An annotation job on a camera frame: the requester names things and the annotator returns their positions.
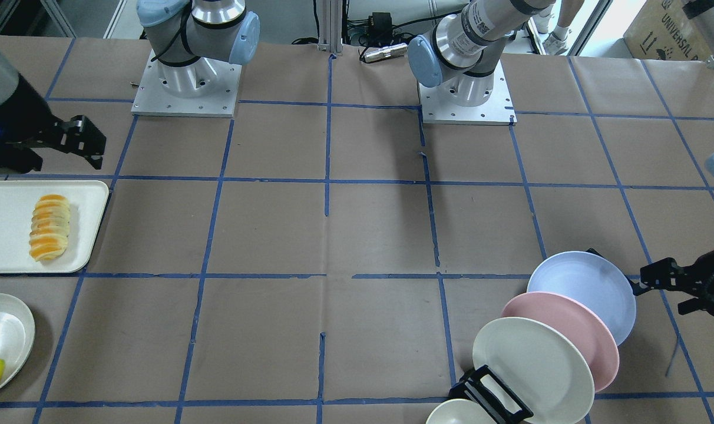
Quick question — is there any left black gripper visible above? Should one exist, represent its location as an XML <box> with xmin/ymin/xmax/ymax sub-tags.
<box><xmin>632</xmin><ymin>250</ymin><xmax>714</xmax><ymax>317</ymax></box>

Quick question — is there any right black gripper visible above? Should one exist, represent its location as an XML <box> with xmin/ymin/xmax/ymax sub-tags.
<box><xmin>0</xmin><ymin>75</ymin><xmax>107</xmax><ymax>174</ymax></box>

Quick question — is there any blue plate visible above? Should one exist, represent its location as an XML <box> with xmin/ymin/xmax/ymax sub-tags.
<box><xmin>527</xmin><ymin>251</ymin><xmax>637</xmax><ymax>346</ymax></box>

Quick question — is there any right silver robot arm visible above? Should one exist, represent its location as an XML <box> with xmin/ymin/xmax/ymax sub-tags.
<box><xmin>0</xmin><ymin>1</ymin><xmax>260</xmax><ymax>174</ymax></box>

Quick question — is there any pink plate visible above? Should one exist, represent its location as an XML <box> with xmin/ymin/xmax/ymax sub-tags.
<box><xmin>501</xmin><ymin>291</ymin><xmax>619</xmax><ymax>392</ymax></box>

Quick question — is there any cream plate in rack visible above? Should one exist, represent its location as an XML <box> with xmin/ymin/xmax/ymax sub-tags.
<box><xmin>472</xmin><ymin>317</ymin><xmax>595</xmax><ymax>423</ymax></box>

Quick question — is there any cream plate with lemon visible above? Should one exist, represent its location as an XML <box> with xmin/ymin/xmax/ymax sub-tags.
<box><xmin>0</xmin><ymin>293</ymin><xmax>35</xmax><ymax>389</ymax></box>

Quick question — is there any white tray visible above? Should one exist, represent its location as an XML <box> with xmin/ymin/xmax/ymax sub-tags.
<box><xmin>0</xmin><ymin>180</ymin><xmax>110</xmax><ymax>274</ymax></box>

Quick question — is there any black dish rack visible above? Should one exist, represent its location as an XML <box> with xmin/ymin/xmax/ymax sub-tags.
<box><xmin>448</xmin><ymin>247</ymin><xmax>643</xmax><ymax>424</ymax></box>

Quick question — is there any cream bowl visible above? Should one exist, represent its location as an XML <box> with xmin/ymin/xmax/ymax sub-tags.
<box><xmin>425</xmin><ymin>398</ymin><xmax>494</xmax><ymax>424</ymax></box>

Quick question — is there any cardboard box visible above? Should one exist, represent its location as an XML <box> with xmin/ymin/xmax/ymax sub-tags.
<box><xmin>623</xmin><ymin>1</ymin><xmax>712</xmax><ymax>61</ymax></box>

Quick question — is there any black power adapter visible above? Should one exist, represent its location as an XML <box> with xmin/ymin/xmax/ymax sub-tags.
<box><xmin>368</xmin><ymin>12</ymin><xmax>393</xmax><ymax>32</ymax></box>

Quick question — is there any silver flashlight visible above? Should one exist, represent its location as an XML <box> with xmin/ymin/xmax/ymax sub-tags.
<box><xmin>361</xmin><ymin>42</ymin><xmax>408</xmax><ymax>64</ymax></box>

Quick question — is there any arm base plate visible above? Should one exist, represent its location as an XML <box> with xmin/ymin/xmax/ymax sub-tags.
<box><xmin>417</xmin><ymin>62</ymin><xmax>518</xmax><ymax>125</ymax></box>
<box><xmin>131</xmin><ymin>57</ymin><xmax>242</xmax><ymax>118</ymax></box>

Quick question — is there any aluminium frame post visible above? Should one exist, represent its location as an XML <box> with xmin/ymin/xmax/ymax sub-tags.
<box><xmin>316</xmin><ymin>1</ymin><xmax>346</xmax><ymax>56</ymax></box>

